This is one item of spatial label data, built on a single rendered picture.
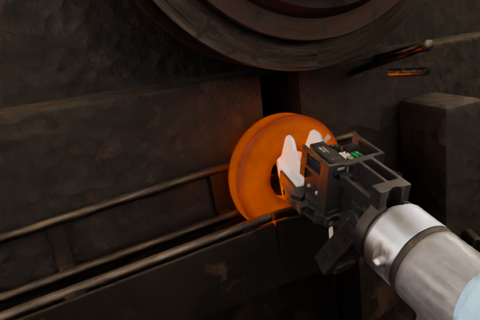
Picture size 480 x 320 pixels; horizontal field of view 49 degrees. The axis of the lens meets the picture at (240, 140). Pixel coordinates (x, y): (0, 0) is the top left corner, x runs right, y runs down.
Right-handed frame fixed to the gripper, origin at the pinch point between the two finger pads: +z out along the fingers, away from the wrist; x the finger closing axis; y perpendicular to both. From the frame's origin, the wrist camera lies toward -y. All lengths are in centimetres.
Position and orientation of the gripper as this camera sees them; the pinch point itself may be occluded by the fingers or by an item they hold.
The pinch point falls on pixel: (286, 158)
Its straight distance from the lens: 68.7
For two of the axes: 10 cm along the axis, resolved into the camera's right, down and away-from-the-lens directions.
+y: 0.1, -8.8, -4.7
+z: -4.3, -4.3, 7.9
